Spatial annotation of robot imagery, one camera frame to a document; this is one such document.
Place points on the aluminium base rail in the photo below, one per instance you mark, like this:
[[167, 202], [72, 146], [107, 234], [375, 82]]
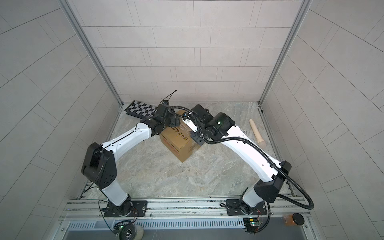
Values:
[[191, 218]]

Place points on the aluminium corner post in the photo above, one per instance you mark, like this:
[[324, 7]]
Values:
[[290, 38], [69, 13]]

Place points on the round black speaker device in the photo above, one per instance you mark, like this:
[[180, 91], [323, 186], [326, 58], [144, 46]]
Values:
[[126, 230]]

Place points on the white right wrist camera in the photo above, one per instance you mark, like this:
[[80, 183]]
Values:
[[190, 120]]

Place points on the brown cardboard express box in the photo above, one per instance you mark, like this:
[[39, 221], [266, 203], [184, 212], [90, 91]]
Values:
[[179, 141]]

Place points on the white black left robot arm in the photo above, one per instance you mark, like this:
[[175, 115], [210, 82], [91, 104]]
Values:
[[100, 163]]

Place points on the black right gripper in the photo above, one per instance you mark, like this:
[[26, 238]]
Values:
[[194, 136]]

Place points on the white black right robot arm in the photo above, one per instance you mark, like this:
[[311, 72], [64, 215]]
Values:
[[222, 129]]

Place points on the aluminium corner post left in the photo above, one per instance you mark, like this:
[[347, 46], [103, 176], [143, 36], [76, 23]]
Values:
[[69, 13]]

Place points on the brown jar black lid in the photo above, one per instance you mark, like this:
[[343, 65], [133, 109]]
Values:
[[295, 219]]

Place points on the black white chessboard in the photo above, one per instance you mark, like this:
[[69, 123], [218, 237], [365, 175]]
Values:
[[140, 110]]

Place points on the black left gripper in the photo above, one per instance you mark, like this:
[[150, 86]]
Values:
[[173, 123]]

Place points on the cream plastic handle tool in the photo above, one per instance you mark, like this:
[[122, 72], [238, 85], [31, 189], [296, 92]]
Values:
[[260, 141]]

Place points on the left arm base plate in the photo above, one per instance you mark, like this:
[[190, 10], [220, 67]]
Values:
[[136, 208]]

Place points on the green circuit board right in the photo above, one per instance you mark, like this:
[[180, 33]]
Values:
[[251, 225]]

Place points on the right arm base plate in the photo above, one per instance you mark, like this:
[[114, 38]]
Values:
[[233, 208]]

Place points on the aluminium corner post right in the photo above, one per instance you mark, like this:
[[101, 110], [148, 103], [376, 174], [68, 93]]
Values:
[[290, 38]]

